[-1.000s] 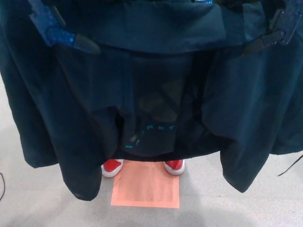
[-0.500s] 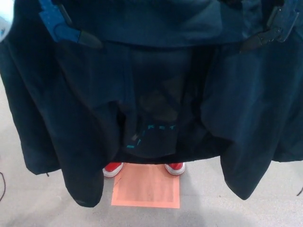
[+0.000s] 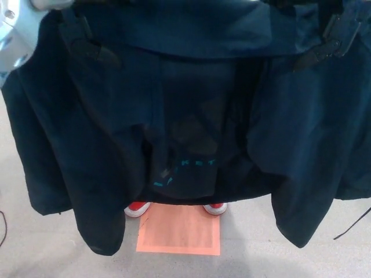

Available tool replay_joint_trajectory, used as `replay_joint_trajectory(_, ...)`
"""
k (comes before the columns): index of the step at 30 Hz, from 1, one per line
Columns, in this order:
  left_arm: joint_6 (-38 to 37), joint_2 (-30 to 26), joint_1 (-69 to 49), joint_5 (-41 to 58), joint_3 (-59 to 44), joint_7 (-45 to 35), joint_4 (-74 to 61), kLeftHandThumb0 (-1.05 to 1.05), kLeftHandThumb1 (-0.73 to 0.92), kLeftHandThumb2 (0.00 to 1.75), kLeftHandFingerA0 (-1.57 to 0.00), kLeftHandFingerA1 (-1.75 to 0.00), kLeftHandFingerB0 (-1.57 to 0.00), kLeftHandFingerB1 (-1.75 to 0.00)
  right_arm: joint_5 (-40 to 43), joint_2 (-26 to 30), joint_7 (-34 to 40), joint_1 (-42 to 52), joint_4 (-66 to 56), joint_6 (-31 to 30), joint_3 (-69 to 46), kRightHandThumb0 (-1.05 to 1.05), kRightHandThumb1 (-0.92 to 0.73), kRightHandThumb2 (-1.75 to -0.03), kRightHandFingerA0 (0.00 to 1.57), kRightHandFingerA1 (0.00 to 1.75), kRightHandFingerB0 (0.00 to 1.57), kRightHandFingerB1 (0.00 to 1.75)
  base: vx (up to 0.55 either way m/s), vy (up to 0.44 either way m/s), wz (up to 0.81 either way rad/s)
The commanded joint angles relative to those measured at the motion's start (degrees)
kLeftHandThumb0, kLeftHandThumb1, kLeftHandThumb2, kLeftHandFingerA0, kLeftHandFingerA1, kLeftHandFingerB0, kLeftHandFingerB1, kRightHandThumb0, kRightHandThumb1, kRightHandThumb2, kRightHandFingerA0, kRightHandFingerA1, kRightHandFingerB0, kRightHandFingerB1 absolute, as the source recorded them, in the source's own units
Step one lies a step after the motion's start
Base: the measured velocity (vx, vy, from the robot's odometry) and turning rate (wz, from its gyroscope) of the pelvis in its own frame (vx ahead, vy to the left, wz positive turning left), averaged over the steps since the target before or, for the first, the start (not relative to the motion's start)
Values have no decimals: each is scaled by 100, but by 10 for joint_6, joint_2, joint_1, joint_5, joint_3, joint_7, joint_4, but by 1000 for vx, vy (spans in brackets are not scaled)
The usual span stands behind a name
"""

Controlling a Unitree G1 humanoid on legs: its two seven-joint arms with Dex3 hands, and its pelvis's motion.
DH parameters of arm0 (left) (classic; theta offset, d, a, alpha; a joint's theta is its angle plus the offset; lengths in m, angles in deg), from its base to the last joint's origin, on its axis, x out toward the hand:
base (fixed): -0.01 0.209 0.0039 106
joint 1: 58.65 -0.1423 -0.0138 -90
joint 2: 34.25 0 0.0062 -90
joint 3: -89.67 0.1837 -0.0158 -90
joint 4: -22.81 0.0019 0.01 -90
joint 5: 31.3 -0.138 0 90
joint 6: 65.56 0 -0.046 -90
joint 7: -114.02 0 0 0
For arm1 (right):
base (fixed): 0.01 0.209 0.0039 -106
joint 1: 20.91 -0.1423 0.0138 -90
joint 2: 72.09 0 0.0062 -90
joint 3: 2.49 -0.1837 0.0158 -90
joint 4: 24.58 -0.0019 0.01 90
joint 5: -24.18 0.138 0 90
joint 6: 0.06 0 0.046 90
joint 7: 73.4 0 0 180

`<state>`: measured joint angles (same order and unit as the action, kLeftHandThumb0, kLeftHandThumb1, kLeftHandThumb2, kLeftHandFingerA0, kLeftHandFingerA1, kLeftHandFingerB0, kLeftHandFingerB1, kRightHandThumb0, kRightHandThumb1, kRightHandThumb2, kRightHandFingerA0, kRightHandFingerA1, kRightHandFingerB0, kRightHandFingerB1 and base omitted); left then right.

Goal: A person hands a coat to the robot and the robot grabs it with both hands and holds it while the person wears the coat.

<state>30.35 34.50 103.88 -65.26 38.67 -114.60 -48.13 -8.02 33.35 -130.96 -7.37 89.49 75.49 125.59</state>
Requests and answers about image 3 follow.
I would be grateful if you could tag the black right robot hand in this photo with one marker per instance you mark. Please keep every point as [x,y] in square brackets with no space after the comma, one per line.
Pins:
[340,34]

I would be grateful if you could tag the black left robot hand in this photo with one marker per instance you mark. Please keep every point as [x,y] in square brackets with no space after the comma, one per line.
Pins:
[84,46]

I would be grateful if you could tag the dark teal coat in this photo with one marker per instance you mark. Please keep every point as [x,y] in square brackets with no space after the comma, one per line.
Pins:
[87,130]

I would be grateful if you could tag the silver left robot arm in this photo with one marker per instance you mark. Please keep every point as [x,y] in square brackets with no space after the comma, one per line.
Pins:
[13,34]

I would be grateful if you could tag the red white sneaker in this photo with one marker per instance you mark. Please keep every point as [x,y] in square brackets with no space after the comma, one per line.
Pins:
[216,208]
[137,208]

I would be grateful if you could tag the orange floor mat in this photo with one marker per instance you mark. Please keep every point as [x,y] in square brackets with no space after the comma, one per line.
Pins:
[179,234]

